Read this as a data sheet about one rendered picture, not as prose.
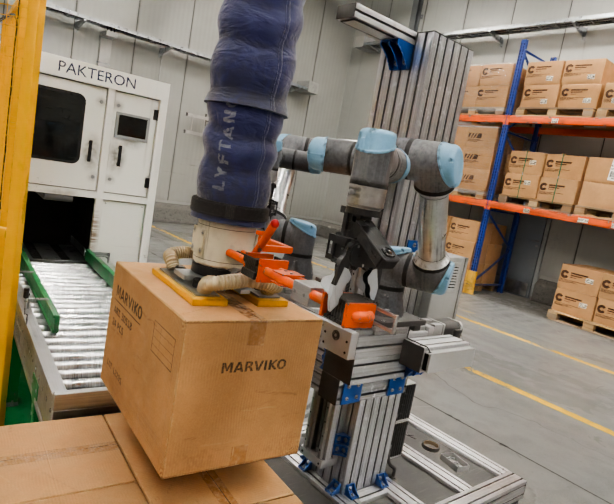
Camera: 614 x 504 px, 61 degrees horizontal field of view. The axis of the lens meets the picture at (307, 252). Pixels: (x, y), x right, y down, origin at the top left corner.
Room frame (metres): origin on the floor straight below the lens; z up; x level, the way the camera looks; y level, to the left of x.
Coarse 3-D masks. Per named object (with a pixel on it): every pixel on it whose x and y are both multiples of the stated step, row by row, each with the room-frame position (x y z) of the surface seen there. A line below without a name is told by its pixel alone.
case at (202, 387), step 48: (144, 288) 1.40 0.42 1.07; (144, 336) 1.36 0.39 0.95; (192, 336) 1.17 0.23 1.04; (240, 336) 1.25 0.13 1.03; (288, 336) 1.33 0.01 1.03; (144, 384) 1.32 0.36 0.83; (192, 384) 1.18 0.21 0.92; (240, 384) 1.26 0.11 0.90; (288, 384) 1.35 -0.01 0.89; (144, 432) 1.28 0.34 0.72; (192, 432) 1.20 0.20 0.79; (240, 432) 1.28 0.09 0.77; (288, 432) 1.37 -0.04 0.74
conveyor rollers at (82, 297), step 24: (48, 264) 3.57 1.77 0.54; (72, 264) 3.67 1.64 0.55; (48, 288) 3.01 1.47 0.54; (72, 288) 3.08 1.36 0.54; (96, 288) 3.17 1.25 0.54; (72, 312) 2.67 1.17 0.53; (96, 312) 2.74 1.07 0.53; (48, 336) 2.28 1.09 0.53; (72, 336) 2.34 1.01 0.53; (96, 336) 2.40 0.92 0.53; (72, 360) 2.03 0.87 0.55; (96, 360) 2.08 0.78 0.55; (72, 384) 1.84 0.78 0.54; (96, 384) 1.89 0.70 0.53
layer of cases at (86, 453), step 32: (96, 416) 1.64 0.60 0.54; (0, 448) 1.37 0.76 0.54; (32, 448) 1.40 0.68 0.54; (64, 448) 1.43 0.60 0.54; (96, 448) 1.45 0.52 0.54; (128, 448) 1.48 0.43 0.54; (0, 480) 1.24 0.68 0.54; (32, 480) 1.26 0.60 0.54; (64, 480) 1.28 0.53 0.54; (96, 480) 1.31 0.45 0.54; (128, 480) 1.33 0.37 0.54; (160, 480) 1.36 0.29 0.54; (192, 480) 1.38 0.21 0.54; (224, 480) 1.41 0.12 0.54; (256, 480) 1.44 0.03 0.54
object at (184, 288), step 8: (152, 272) 1.56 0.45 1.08; (160, 272) 1.52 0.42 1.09; (168, 272) 1.51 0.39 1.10; (168, 280) 1.45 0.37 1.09; (176, 280) 1.44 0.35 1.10; (184, 280) 1.45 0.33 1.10; (192, 280) 1.47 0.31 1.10; (176, 288) 1.39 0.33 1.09; (184, 288) 1.38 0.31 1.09; (192, 288) 1.38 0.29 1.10; (184, 296) 1.34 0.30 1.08; (192, 296) 1.31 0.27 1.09; (200, 296) 1.33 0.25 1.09; (208, 296) 1.34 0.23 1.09; (216, 296) 1.35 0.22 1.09; (192, 304) 1.29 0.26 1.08; (200, 304) 1.30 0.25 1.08; (208, 304) 1.32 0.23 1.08; (216, 304) 1.33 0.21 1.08; (224, 304) 1.34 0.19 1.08
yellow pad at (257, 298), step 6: (240, 294) 1.49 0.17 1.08; (246, 294) 1.46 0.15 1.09; (252, 294) 1.45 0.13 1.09; (258, 294) 1.45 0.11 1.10; (252, 300) 1.43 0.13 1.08; (258, 300) 1.40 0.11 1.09; (264, 300) 1.41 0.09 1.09; (270, 300) 1.43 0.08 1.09; (276, 300) 1.44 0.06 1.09; (282, 300) 1.45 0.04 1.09; (258, 306) 1.40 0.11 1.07; (264, 306) 1.41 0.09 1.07; (270, 306) 1.43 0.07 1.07; (276, 306) 1.44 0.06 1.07; (282, 306) 1.45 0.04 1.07
